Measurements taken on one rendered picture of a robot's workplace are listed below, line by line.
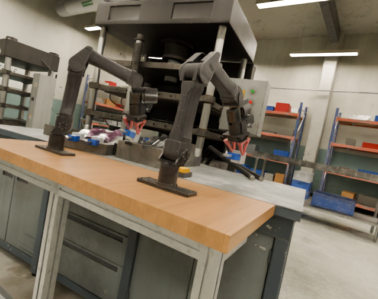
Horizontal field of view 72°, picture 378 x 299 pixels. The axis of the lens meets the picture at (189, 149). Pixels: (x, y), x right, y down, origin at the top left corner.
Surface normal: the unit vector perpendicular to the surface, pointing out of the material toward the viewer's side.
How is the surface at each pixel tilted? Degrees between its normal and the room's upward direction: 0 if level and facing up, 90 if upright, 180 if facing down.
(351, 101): 90
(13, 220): 90
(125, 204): 90
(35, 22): 90
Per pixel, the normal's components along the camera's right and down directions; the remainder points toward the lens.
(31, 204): -0.43, -0.04
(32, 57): 0.80, 0.19
